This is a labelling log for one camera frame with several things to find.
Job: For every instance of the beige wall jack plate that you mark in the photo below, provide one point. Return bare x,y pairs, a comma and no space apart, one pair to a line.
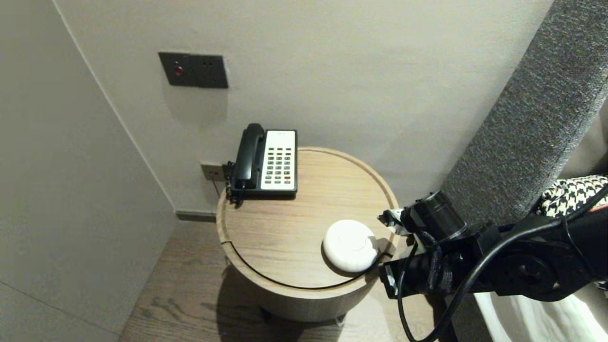
210,172

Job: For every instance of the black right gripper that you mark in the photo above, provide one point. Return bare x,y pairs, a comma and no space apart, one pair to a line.
422,275

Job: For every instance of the black white houndstooth pillow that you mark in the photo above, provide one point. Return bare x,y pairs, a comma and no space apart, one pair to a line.
570,194

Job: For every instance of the white round dome device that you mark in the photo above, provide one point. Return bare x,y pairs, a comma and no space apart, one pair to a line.
350,244

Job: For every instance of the dark wall switch panel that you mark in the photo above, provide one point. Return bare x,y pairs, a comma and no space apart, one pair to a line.
194,70

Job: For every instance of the black telephone base white keypad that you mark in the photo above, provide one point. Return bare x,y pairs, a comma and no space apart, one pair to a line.
280,161

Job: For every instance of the dark metal nightstand leg frame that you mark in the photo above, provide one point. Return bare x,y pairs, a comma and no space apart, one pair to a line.
265,314

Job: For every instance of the curved wooden nightstand drawer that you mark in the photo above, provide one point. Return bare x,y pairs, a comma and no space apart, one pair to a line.
308,304

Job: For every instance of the white bed sheet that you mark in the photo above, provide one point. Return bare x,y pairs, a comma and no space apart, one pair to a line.
546,318

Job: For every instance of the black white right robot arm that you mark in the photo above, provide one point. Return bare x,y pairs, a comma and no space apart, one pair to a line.
536,266

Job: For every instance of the round wooden nightstand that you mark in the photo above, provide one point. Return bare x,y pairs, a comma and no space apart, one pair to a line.
285,228

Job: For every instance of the grey fabric bed headboard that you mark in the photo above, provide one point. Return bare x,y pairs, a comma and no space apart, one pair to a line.
536,118

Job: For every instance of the black telephone handset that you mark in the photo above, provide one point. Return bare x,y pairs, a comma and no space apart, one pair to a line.
249,156

